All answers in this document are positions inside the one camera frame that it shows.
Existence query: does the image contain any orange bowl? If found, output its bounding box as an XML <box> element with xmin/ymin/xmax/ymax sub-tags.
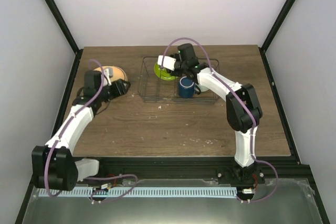
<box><xmin>102</xmin><ymin>66</ymin><xmax>128</xmax><ymax>82</ymax></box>

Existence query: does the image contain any lime green plate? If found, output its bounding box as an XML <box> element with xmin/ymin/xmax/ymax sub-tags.
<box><xmin>153</xmin><ymin>63</ymin><xmax>177</xmax><ymax>81</ymax></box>

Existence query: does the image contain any dark blue mug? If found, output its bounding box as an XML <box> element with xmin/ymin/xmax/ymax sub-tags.
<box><xmin>178</xmin><ymin>77</ymin><xmax>201</xmax><ymax>99</ymax></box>

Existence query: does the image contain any pale green bowl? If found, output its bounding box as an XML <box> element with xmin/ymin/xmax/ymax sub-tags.
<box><xmin>195</xmin><ymin>84</ymin><xmax>209</xmax><ymax>93</ymax></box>

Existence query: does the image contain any black wire dish rack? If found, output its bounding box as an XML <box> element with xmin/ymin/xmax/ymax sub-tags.
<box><xmin>138</xmin><ymin>56</ymin><xmax>219</xmax><ymax>104</ymax></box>

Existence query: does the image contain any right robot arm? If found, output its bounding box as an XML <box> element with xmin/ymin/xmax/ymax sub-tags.
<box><xmin>162</xmin><ymin>43</ymin><xmax>262</xmax><ymax>184</ymax></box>

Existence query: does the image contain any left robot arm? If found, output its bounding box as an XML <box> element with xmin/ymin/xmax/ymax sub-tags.
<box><xmin>31</xmin><ymin>70</ymin><xmax>131</xmax><ymax>191</ymax></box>

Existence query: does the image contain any light blue slotted strip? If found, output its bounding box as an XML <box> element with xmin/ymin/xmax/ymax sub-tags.
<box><xmin>37</xmin><ymin>187</ymin><xmax>237</xmax><ymax>198</ymax></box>

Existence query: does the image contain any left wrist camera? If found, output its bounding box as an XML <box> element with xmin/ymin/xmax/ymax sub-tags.
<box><xmin>103</xmin><ymin>67</ymin><xmax>113</xmax><ymax>86</ymax></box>

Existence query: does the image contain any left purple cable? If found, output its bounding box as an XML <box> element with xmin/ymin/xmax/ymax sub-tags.
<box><xmin>43</xmin><ymin>59</ymin><xmax>139</xmax><ymax>205</ymax></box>

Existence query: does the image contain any purple cable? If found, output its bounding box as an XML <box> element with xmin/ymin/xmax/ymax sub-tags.
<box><xmin>161</xmin><ymin>37</ymin><xmax>279</xmax><ymax>204</ymax></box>
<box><xmin>43</xmin><ymin>59</ymin><xmax>139</xmax><ymax>205</ymax></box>

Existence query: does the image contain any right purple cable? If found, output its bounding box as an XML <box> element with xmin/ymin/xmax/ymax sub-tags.
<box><xmin>161</xmin><ymin>37</ymin><xmax>279</xmax><ymax>204</ymax></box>

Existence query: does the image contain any black aluminium frame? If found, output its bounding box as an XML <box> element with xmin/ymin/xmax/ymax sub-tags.
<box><xmin>14</xmin><ymin>0</ymin><xmax>330</xmax><ymax>224</ymax></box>

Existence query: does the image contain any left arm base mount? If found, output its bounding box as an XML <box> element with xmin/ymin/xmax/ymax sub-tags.
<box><xmin>77</xmin><ymin>173</ymin><xmax>120</xmax><ymax>185</ymax></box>

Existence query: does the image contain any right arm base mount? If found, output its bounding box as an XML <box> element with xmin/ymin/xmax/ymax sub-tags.
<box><xmin>216</xmin><ymin>165</ymin><xmax>265</xmax><ymax>186</ymax></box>

